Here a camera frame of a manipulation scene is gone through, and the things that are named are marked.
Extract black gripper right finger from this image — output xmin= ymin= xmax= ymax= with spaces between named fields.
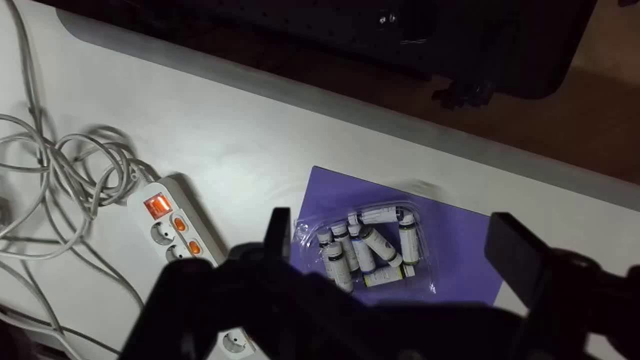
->
xmin=482 ymin=211 xmax=556 ymax=314

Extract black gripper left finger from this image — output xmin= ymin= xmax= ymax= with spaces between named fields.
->
xmin=263 ymin=206 xmax=294 ymax=263

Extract white power strip orange switches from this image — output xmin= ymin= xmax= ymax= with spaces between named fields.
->
xmin=127 ymin=175 xmax=268 ymax=360

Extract purple mat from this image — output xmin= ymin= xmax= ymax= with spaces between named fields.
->
xmin=289 ymin=165 xmax=511 ymax=311

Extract white tube with black band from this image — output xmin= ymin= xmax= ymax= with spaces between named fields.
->
xmin=397 ymin=211 xmax=423 ymax=267
xmin=362 ymin=263 xmax=421 ymax=291
xmin=346 ymin=211 xmax=364 ymax=240
xmin=330 ymin=223 xmax=360 ymax=275
xmin=359 ymin=206 xmax=403 ymax=226
xmin=359 ymin=226 xmax=406 ymax=271
xmin=316 ymin=231 xmax=354 ymax=292
xmin=352 ymin=237 xmax=379 ymax=277

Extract clear plastic container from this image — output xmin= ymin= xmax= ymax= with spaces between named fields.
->
xmin=294 ymin=198 xmax=437 ymax=297

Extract white power strip cable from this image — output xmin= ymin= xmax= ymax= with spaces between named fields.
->
xmin=0 ymin=0 xmax=165 ymax=360

